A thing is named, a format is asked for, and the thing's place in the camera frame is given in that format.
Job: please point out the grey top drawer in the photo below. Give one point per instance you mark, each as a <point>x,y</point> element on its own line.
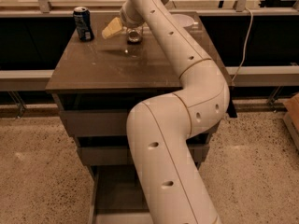
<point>115,122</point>

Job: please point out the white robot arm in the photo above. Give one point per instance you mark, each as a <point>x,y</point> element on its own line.
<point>158,128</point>

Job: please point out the grey open bottom drawer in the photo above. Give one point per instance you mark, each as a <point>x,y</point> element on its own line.
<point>118,197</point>

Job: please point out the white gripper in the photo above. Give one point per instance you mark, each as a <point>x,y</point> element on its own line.
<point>130,21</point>

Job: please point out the white ceramic bowl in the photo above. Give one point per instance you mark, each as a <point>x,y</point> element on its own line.
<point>184,20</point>

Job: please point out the blue soda can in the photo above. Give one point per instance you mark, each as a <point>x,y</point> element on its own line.
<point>82,20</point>

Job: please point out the cardboard box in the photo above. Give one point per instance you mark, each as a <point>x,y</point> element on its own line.
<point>291,118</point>

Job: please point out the grey middle drawer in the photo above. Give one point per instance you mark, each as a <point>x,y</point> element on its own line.
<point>97,156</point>

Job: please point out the grey drawer cabinet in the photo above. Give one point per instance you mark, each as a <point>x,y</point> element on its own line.
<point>110,74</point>

